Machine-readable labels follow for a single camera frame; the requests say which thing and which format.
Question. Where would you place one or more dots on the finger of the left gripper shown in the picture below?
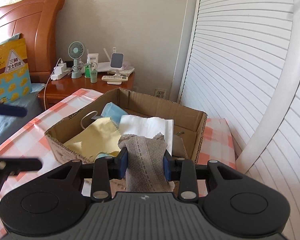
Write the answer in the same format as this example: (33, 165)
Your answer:
(9, 110)
(13, 166)

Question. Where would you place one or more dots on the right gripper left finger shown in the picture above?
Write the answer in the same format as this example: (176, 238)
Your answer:
(120, 164)

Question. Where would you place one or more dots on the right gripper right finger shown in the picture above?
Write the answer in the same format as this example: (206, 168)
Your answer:
(171, 167)

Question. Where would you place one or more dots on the grey sachet pouch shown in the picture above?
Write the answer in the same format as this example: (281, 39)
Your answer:
(145, 169)

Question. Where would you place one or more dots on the yellow lens cloth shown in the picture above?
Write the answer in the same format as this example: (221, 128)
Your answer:
(100, 137)

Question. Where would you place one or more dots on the white cloth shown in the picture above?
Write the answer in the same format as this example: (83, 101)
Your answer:
(148, 127)

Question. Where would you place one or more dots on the yellow snack bag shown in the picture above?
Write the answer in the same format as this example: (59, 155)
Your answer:
(15, 79)

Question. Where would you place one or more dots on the pink checkered tablecloth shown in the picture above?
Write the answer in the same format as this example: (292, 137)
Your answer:
(44, 136)

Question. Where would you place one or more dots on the brown cardboard box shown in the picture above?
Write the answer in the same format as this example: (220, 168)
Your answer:
(189, 122)

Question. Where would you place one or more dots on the blue face mask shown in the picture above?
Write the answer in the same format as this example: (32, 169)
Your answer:
(110, 110)

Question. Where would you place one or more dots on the wooden nightstand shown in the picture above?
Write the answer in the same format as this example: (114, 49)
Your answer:
(60, 89)

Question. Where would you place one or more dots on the white power strip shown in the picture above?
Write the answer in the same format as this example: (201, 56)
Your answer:
(60, 70)

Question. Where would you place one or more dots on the white remote control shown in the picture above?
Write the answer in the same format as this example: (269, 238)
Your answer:
(114, 79)

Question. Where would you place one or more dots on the wooden bed headboard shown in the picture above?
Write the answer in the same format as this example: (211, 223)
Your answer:
(35, 21)

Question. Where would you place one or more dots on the green mini desk fan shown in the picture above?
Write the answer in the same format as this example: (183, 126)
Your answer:
(76, 51)

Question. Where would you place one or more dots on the green sanitizer bottle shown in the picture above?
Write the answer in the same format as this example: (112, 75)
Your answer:
(87, 70)

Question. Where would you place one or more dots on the white wifi router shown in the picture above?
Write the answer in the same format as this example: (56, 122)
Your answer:
(104, 66)

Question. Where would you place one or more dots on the phone stand with mirror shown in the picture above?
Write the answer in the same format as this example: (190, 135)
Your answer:
(116, 61)

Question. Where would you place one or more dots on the white louvered closet door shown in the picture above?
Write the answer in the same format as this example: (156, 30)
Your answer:
(243, 66)

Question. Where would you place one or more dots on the wall power socket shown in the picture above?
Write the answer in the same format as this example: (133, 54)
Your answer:
(160, 93)

